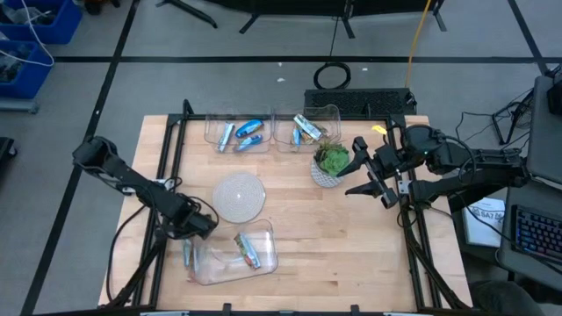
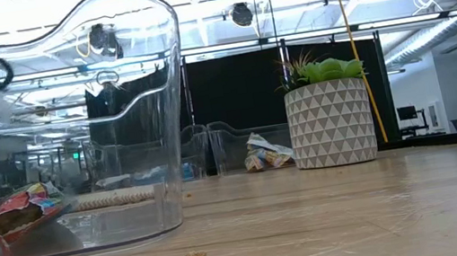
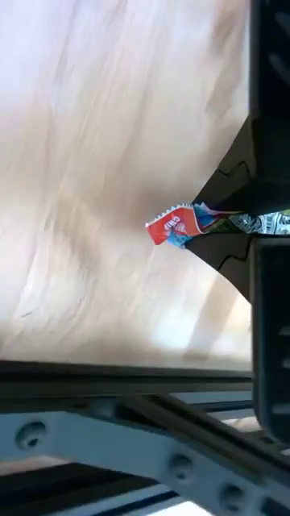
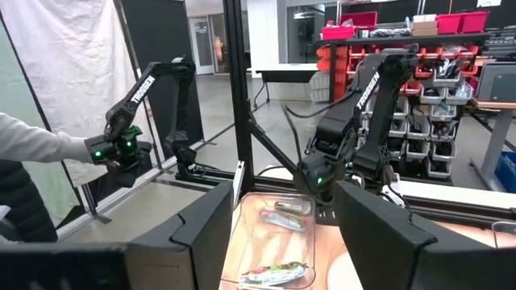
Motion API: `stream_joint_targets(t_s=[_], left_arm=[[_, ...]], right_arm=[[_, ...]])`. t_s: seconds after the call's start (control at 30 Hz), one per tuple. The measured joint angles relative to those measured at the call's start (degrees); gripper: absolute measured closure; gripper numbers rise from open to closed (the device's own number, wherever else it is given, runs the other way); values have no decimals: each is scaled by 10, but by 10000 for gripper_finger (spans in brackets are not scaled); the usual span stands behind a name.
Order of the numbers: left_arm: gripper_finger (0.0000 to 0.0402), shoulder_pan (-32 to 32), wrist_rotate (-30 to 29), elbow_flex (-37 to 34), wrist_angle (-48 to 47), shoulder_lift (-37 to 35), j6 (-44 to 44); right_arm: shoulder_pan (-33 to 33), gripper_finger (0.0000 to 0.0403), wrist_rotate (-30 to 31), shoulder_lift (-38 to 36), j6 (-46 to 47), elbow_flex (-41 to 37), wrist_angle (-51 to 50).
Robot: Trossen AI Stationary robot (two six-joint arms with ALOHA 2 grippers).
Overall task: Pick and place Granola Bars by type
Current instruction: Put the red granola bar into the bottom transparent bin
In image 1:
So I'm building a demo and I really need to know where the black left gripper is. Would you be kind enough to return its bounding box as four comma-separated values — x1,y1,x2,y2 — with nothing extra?
168,209,220,274

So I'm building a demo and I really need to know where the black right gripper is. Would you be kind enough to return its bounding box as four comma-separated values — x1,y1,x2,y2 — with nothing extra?
335,136,412,211

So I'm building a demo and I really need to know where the large clear plastic bin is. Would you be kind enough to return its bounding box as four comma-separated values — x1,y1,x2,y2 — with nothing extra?
186,218,280,287

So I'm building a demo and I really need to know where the tan granola bar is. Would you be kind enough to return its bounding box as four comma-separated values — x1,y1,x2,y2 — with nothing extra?
300,125,329,146

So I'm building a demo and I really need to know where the grey-green granola bar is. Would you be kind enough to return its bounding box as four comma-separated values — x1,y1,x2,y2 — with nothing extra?
292,113,324,141

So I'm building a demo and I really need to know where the blue granola bar purple end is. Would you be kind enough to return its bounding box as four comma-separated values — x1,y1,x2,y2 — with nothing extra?
234,118,265,140

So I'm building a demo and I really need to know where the silver granola bar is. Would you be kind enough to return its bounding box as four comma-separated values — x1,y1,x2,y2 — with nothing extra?
218,121,236,154

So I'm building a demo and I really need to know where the green red wrapped granola bar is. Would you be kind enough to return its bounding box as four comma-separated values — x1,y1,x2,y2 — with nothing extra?
233,231,263,270

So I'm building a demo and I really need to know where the succulent in triangle-patterned pot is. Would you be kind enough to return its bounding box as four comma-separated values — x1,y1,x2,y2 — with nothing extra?
310,140,351,190

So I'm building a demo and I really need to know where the clear plastic sorting bin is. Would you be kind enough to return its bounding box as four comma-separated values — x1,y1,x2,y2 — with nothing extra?
271,104,342,154
203,107,274,154

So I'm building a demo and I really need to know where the black perforated metal case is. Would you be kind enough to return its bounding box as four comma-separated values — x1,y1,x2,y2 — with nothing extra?
303,87,418,118

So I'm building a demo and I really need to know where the round woven white coaster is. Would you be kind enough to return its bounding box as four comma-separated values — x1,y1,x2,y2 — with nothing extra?
212,171,267,225

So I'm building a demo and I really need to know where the white printed booklet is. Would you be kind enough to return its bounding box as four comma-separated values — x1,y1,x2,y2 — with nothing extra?
463,197,507,248

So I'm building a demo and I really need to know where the black partition screen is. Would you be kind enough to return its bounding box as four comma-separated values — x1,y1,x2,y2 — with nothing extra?
155,0,448,40

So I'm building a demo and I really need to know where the backlit black keyboard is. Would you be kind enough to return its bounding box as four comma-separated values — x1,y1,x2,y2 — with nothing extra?
510,205,562,265

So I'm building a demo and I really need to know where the grey side desk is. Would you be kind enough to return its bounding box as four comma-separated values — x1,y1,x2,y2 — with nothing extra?
495,74,562,282

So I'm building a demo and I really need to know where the person's leg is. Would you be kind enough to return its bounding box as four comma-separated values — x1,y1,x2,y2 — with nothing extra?
469,280,548,316

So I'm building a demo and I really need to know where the black box device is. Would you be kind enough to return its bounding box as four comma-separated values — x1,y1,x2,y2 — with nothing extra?
546,76,562,116

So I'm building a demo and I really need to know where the black equipment base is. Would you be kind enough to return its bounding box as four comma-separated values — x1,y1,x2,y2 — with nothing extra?
0,137,18,170

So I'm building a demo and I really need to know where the blue plastic storage bin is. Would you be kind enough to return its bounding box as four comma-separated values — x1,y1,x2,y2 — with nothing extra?
0,0,83,45
0,40,54,100

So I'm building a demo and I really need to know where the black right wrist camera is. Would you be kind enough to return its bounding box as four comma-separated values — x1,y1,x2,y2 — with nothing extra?
375,147,400,170

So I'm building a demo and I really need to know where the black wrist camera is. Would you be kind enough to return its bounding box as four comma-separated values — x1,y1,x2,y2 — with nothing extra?
375,147,400,170
191,212,218,233

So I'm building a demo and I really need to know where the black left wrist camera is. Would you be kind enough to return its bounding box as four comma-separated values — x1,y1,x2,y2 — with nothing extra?
191,212,218,233

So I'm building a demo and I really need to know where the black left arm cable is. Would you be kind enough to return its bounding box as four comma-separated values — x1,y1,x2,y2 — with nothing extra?
106,175,220,304

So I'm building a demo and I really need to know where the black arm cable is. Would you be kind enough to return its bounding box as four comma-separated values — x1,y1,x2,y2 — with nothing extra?
438,133,479,186
106,175,220,304

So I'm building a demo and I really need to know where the coiled black cable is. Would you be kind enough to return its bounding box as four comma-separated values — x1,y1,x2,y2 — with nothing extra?
313,15,352,91

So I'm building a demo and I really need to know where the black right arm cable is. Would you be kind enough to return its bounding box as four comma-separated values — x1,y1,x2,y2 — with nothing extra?
438,133,479,186

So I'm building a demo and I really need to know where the black aluminium table frame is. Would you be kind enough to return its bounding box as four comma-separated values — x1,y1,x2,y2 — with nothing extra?
98,98,473,316

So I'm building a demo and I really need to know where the yellow cable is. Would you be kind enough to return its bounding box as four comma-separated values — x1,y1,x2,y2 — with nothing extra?
404,0,434,88

